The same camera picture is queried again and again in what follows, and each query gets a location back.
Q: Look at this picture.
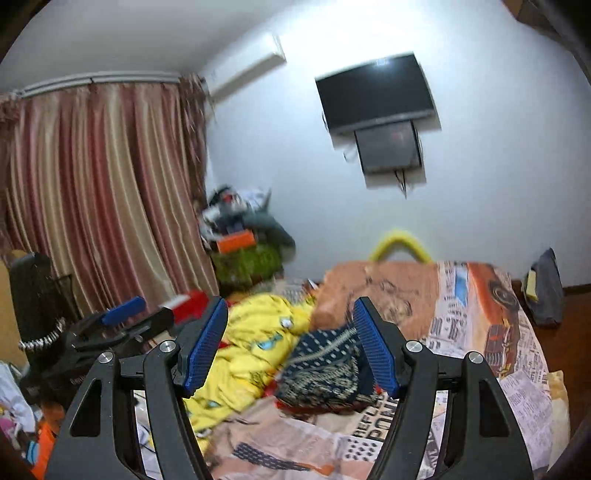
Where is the red and beige striped curtain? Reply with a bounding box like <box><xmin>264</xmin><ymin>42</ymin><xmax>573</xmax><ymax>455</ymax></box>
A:
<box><xmin>1</xmin><ymin>76</ymin><xmax>218</xmax><ymax>313</ymax></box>

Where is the dark blue bag with yellow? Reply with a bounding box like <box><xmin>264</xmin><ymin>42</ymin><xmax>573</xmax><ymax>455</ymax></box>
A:
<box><xmin>523</xmin><ymin>248</ymin><xmax>564</xmax><ymax>328</ymax></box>

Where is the yellow curved headboard tube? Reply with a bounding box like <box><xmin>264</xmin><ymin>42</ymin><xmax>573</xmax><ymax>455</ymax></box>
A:
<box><xmin>369</xmin><ymin>230</ymin><xmax>434</xmax><ymax>264</ymax></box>

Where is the grey garment on pile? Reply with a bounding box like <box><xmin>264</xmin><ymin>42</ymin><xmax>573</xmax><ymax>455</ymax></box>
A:
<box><xmin>242</xmin><ymin>212</ymin><xmax>296</xmax><ymax>249</ymax></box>

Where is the small black wall monitor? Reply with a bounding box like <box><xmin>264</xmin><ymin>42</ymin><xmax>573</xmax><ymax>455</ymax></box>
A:
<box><xmin>355</xmin><ymin>121</ymin><xmax>422</xmax><ymax>175</ymax></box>

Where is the printed newspaper pattern bedspread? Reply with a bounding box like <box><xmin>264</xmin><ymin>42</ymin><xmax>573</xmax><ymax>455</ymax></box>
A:
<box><xmin>204</xmin><ymin>262</ymin><xmax>570</xmax><ymax>479</ymax></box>

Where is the wooden wardrobe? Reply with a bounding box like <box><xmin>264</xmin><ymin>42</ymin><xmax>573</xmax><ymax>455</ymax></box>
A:
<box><xmin>502</xmin><ymin>0</ymin><xmax>577</xmax><ymax>41</ymax></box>

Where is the pile of clutter on cabinet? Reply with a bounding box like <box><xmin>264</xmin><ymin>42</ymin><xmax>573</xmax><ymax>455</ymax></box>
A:
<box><xmin>198</xmin><ymin>185</ymin><xmax>271</xmax><ymax>252</ymax></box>

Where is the large black wall television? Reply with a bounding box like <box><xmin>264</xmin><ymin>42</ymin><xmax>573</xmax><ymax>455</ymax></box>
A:
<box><xmin>315</xmin><ymin>53</ymin><xmax>436</xmax><ymax>134</ymax></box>

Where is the yellow cartoon print blanket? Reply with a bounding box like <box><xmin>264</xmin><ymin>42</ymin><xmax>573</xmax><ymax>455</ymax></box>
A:
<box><xmin>184</xmin><ymin>293</ymin><xmax>314</xmax><ymax>451</ymax></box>

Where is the red and white box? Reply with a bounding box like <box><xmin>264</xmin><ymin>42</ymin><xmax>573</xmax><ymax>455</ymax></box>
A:
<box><xmin>159</xmin><ymin>290</ymin><xmax>209</xmax><ymax>324</ymax></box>

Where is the orange shoe box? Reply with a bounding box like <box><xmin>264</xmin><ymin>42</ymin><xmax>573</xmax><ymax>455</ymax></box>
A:
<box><xmin>216</xmin><ymin>230</ymin><xmax>256</xmax><ymax>254</ymax></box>

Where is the green patterned covered cabinet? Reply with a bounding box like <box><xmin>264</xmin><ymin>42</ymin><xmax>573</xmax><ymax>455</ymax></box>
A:
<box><xmin>211</xmin><ymin>244</ymin><xmax>283</xmax><ymax>289</ymax></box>

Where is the navy patterned hooded sweater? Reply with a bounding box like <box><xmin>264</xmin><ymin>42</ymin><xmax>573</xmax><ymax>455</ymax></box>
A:
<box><xmin>274</xmin><ymin>324</ymin><xmax>376</xmax><ymax>406</ymax></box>

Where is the white wall air conditioner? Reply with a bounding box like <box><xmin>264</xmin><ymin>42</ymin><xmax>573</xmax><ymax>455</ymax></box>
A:
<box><xmin>202</xmin><ymin>33</ymin><xmax>287</xmax><ymax>103</ymax></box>

